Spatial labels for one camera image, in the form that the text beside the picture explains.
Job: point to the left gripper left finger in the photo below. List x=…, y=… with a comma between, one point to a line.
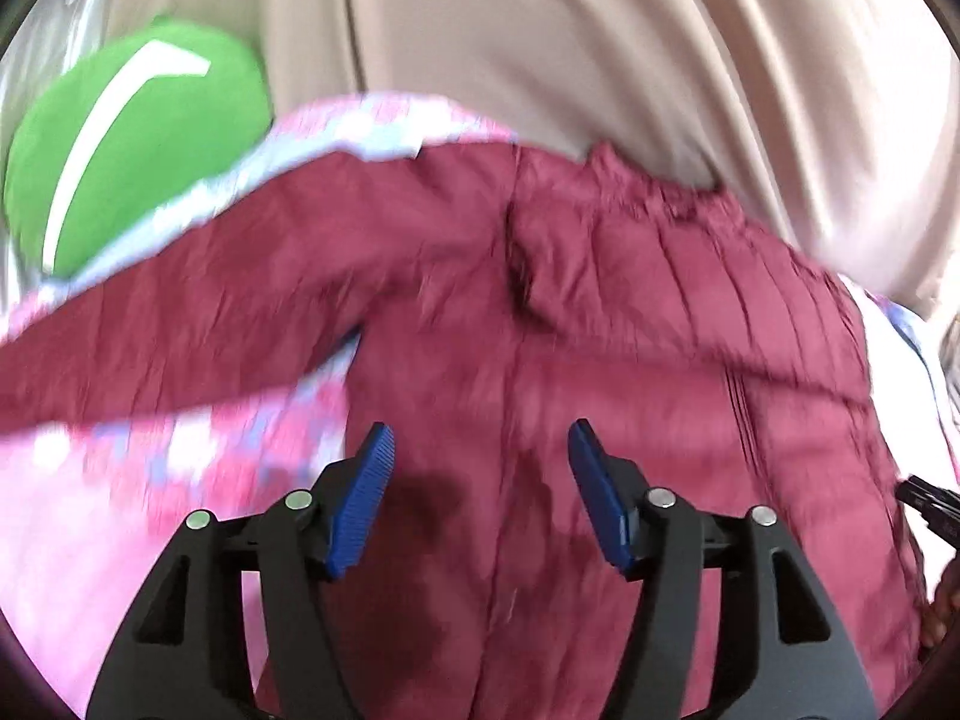
x=183, y=649

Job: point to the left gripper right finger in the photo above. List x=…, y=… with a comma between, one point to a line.
x=732, y=599

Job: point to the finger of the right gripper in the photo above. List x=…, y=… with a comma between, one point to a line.
x=939, y=507

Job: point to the maroon quilted puffer jacket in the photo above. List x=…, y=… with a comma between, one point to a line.
x=499, y=293

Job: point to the person's right hand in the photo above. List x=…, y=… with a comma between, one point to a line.
x=938, y=616

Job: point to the floral grey hanging garment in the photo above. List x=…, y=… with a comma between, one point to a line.
x=949, y=357

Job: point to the pink floral bed quilt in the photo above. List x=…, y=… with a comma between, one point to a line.
x=87, y=509

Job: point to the beige curtain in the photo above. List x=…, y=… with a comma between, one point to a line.
x=834, y=121

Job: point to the green plush pillow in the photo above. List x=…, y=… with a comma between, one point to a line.
x=127, y=129

